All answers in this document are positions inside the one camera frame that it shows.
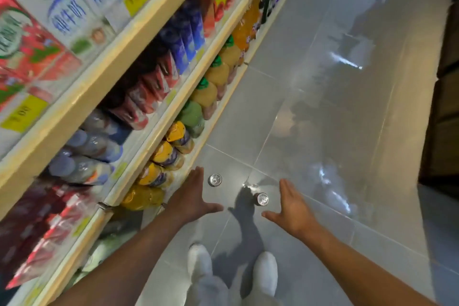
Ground person's left forearm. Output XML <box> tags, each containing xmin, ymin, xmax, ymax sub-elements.
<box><xmin>50</xmin><ymin>205</ymin><xmax>191</xmax><ymax>306</ymax></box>

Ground row of red snack packets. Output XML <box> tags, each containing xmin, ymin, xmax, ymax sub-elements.
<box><xmin>0</xmin><ymin>180</ymin><xmax>104</xmax><ymax>290</ymax></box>

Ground yellow price tag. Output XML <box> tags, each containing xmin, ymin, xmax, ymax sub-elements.
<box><xmin>0</xmin><ymin>94</ymin><xmax>49</xmax><ymax>134</ymax></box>
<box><xmin>123</xmin><ymin>0</ymin><xmax>149</xmax><ymax>17</ymax></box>

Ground row of orange soda bottles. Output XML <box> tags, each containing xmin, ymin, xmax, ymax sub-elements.
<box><xmin>231</xmin><ymin>0</ymin><xmax>262</xmax><ymax>52</ymax></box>

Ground person's left hand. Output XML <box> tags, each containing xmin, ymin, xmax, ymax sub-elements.
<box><xmin>166</xmin><ymin>167</ymin><xmax>224</xmax><ymax>224</ymax></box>

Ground wooden shelving unit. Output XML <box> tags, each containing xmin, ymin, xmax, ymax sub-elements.
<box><xmin>0</xmin><ymin>0</ymin><xmax>312</xmax><ymax>306</ymax></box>

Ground row of blue-label bottles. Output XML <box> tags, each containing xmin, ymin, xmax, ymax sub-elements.
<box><xmin>158</xmin><ymin>0</ymin><xmax>207</xmax><ymax>77</ymax></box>

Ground row of white milk cartons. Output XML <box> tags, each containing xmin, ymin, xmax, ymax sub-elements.
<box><xmin>0</xmin><ymin>0</ymin><xmax>180</xmax><ymax>62</ymax></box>

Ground row of red juice cartons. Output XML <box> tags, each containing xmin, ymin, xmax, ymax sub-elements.
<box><xmin>0</xmin><ymin>0</ymin><xmax>83</xmax><ymax>113</ymax></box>

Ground light grey trousers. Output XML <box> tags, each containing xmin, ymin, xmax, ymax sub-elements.
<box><xmin>185</xmin><ymin>275</ymin><xmax>284</xmax><ymax>306</ymax></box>

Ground yellow juice bottle green cap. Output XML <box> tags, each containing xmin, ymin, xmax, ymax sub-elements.
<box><xmin>219</xmin><ymin>35</ymin><xmax>244</xmax><ymax>73</ymax></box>
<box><xmin>204</xmin><ymin>55</ymin><xmax>237</xmax><ymax>100</ymax></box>
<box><xmin>190</xmin><ymin>77</ymin><xmax>219</xmax><ymax>120</ymax></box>

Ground row of clear water bottles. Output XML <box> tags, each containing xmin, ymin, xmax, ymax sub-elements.
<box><xmin>47</xmin><ymin>109</ymin><xmax>133</xmax><ymax>186</ymax></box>

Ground juice bottle with orange cap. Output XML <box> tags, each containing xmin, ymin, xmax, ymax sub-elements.
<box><xmin>151</xmin><ymin>141</ymin><xmax>185</xmax><ymax>171</ymax></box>
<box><xmin>165</xmin><ymin>121</ymin><xmax>195</xmax><ymax>154</ymax></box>
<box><xmin>137</xmin><ymin>162</ymin><xmax>174</xmax><ymax>188</ymax></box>

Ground dark wooden cabinet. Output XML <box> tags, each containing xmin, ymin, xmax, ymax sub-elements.
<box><xmin>418</xmin><ymin>0</ymin><xmax>459</xmax><ymax>199</ymax></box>

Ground white left shoe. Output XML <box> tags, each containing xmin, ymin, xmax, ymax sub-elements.
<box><xmin>187</xmin><ymin>244</ymin><xmax>213</xmax><ymax>283</ymax></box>

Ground person's right forearm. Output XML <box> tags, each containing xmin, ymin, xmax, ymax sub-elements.
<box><xmin>301</xmin><ymin>225</ymin><xmax>436</xmax><ymax>306</ymax></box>

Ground person's right hand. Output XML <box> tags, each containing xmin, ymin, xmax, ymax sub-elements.
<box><xmin>261</xmin><ymin>179</ymin><xmax>321</xmax><ymax>242</ymax></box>

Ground row of pale green packages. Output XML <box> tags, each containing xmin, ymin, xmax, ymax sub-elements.
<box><xmin>65</xmin><ymin>209</ymin><xmax>144</xmax><ymax>292</ymax></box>

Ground white right shoe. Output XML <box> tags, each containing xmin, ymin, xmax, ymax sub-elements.
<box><xmin>253</xmin><ymin>252</ymin><xmax>278</xmax><ymax>297</ymax></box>

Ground row of red-label bottles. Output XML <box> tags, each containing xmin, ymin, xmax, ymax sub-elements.
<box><xmin>108</xmin><ymin>51</ymin><xmax>180</xmax><ymax>131</ymax></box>

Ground white shoe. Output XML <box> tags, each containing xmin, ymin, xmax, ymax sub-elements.
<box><xmin>253</xmin><ymin>252</ymin><xmax>278</xmax><ymax>297</ymax></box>
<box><xmin>187</xmin><ymin>244</ymin><xmax>213</xmax><ymax>283</ymax></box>

